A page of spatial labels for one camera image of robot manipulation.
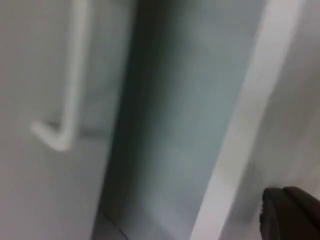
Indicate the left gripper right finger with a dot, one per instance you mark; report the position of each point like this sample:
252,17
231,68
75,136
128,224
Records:
303,217

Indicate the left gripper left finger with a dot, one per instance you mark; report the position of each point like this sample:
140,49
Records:
271,215

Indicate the grey drawer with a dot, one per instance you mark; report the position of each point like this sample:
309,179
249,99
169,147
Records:
62,187

